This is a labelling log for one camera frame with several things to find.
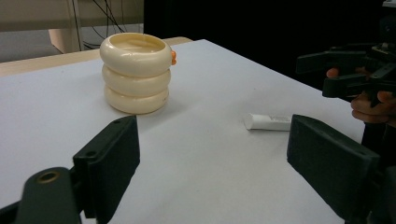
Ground black curtain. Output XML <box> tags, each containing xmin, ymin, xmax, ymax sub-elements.
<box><xmin>143</xmin><ymin>0</ymin><xmax>396</xmax><ymax>91</ymax></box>

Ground cream ringed cup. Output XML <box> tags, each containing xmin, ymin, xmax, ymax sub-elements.
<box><xmin>99</xmin><ymin>32</ymin><xmax>177</xmax><ymax>116</ymax></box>

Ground beige cabinet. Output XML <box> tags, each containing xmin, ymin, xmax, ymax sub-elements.
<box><xmin>48</xmin><ymin>27</ymin><xmax>83</xmax><ymax>54</ymax></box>

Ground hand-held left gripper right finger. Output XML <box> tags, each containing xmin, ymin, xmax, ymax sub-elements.
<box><xmin>286</xmin><ymin>114</ymin><xmax>383</xmax><ymax>223</ymax></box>

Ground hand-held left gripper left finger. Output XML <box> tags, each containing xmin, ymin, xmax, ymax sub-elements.
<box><xmin>72</xmin><ymin>115</ymin><xmax>141</xmax><ymax>224</ymax></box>

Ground white tube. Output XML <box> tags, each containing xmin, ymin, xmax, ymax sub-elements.
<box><xmin>243</xmin><ymin>112</ymin><xmax>293</xmax><ymax>133</ymax></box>

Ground black cables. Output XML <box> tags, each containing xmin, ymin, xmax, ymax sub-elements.
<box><xmin>70</xmin><ymin>0</ymin><xmax>129</xmax><ymax>51</ymax></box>

